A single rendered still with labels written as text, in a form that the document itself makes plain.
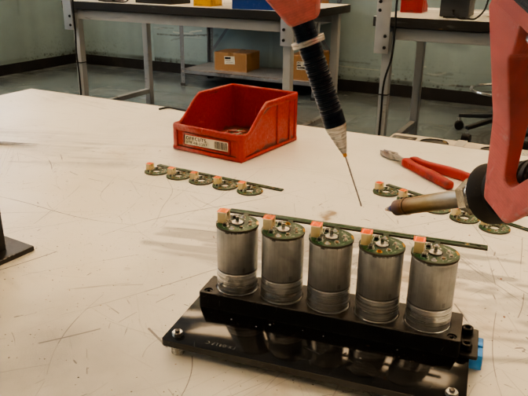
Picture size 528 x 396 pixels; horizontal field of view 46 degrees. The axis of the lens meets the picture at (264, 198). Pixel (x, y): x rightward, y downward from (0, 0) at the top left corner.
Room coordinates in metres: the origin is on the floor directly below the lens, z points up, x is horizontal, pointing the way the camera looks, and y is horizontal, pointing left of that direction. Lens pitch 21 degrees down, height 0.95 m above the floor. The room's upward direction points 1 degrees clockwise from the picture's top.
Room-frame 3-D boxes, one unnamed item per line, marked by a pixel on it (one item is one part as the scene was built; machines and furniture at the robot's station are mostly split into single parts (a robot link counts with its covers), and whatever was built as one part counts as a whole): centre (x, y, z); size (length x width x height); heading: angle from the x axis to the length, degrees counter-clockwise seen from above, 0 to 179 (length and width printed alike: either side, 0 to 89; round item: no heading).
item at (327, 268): (0.31, -0.04, 0.79); 0.02 x 0.02 x 0.05
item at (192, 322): (0.29, -0.03, 0.76); 0.16 x 0.07 x 0.01; 71
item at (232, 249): (0.33, 0.02, 0.79); 0.02 x 0.02 x 0.05
